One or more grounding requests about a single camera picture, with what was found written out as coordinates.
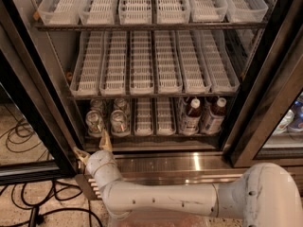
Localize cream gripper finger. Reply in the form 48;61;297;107
73;147;90;166
98;130;113;152

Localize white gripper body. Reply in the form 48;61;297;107
86;150;122;188

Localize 7up can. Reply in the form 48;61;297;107
90;99;106;115
110;110;130;137
85;111;105;138
114;98;130;115

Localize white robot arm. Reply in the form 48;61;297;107
73;131;303;227

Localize bottom shelf empty tray left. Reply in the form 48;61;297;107
134;98;153;136

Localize shelf empty tray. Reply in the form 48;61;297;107
155;98;176;135
134;98;153;136

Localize middle shelf tray one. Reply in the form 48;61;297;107
70;31;104;96

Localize shelf tray one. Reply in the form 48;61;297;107
38;0;81;26
70;31;104;96

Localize bottom shelf empty tray right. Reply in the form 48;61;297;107
155;98;176;135

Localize middle shelf tray two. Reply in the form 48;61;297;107
99;31;128;96

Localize shelf tray two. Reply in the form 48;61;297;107
99;31;128;96
79;0;117;26

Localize middle shelf tray three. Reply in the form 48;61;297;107
130;31;154;95

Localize shelf tray three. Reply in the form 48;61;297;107
130;31;154;95
118;0;152;25

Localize middle shelf tray four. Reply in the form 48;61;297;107
153;30;183;94

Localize shelf tray four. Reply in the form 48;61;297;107
155;0;190;25
153;30;183;94

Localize middle shelf tray five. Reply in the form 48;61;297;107
176;30;211;94

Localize shelf tray five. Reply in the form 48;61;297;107
188;0;228;23
176;30;211;94

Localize left glass fridge door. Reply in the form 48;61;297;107
0;0;81;184

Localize glass fridge door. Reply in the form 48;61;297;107
0;0;81;184
222;0;303;167

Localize middle shelf tray six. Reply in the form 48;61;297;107
200;30;240;93

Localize shelf tray six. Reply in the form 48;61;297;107
200;30;240;93
225;0;268;23

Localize top shelf tray three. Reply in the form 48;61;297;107
118;0;152;25

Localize top shelf tray two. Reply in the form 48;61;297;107
79;0;117;26

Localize top shelf tray one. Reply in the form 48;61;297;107
38;0;81;26

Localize top shelf tray four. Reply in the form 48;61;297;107
155;0;190;25

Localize right glass fridge door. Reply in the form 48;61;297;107
222;0;303;167

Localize top shelf tray five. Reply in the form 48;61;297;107
188;0;228;23

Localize blue can behind door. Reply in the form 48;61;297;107
288;93;303;132

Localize top shelf tray six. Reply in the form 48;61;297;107
225;0;268;23

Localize left brown tea bottle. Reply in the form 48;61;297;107
179;97;202;135

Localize brown tea bottle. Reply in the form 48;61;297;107
179;97;202;135
202;97;226;135

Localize right brown tea bottle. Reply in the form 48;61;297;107
202;97;226;135

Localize white bottle behind door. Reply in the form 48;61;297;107
273;110;294;135

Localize black floor cables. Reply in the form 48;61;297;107
0;104;104;227

